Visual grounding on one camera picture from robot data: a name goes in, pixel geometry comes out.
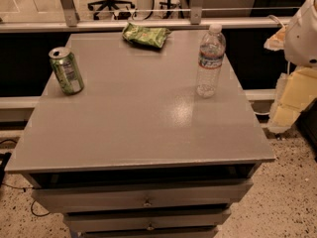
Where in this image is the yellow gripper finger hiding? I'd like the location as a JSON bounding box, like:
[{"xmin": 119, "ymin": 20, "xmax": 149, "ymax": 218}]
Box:
[
  {"xmin": 264, "ymin": 27, "xmax": 286, "ymax": 52},
  {"xmin": 267, "ymin": 66, "xmax": 317, "ymax": 134}
]

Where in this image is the clear plastic water bottle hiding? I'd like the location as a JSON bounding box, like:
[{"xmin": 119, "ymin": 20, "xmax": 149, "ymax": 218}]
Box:
[{"xmin": 196, "ymin": 24, "xmax": 226, "ymax": 98}]

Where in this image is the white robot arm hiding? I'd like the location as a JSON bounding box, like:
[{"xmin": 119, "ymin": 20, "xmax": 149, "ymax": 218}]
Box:
[{"xmin": 264, "ymin": 0, "xmax": 317, "ymax": 134}]

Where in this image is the green snack bag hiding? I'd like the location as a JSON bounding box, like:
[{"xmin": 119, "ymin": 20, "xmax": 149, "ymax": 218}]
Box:
[{"xmin": 122, "ymin": 23, "xmax": 171, "ymax": 49}]

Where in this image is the grey drawer cabinet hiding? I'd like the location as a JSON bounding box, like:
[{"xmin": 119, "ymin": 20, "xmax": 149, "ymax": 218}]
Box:
[{"xmin": 7, "ymin": 31, "xmax": 274, "ymax": 238}]

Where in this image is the black office chair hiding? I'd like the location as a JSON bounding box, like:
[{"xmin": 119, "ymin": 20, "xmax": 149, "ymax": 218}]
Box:
[{"xmin": 87, "ymin": 0, "xmax": 136, "ymax": 20}]

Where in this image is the grey drawer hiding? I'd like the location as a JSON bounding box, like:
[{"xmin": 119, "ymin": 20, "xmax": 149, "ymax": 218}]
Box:
[
  {"xmin": 32, "ymin": 178, "xmax": 253, "ymax": 213},
  {"xmin": 63, "ymin": 209, "xmax": 231, "ymax": 232}
]

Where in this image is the green soda can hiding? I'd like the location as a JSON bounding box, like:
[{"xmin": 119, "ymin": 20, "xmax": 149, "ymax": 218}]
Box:
[{"xmin": 49, "ymin": 47, "xmax": 84, "ymax": 95}]

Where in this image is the top grey drawer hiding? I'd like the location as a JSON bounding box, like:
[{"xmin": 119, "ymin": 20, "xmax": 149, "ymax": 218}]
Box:
[{"xmin": 32, "ymin": 178, "xmax": 253, "ymax": 213}]

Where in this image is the white cable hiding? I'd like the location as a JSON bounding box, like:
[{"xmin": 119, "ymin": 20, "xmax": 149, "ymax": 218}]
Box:
[{"xmin": 252, "ymin": 107, "xmax": 271, "ymax": 117}]

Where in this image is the black floor cable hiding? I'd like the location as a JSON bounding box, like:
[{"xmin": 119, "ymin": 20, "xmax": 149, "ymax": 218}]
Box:
[{"xmin": 0, "ymin": 138, "xmax": 52, "ymax": 218}]

